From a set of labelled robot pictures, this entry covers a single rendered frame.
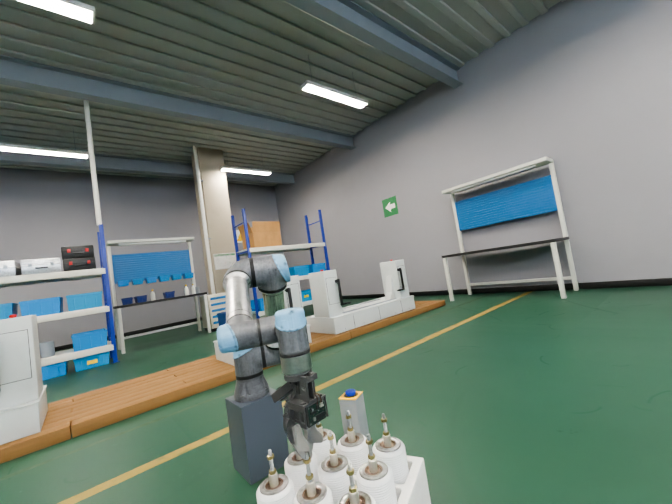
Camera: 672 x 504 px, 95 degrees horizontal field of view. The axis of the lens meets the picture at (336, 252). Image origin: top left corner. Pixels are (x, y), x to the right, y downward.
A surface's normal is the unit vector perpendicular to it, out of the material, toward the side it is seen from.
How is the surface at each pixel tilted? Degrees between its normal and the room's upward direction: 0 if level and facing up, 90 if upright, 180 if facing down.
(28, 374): 90
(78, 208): 90
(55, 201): 90
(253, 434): 90
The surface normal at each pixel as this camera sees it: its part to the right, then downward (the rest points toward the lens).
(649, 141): -0.76, 0.07
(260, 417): 0.63, -0.14
